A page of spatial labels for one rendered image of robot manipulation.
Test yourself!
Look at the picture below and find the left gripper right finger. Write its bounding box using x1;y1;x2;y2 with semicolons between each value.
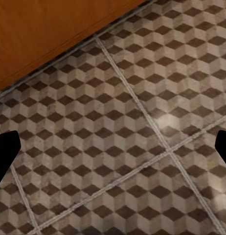
215;130;226;163

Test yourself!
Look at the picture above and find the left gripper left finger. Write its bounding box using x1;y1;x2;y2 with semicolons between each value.
0;130;21;182

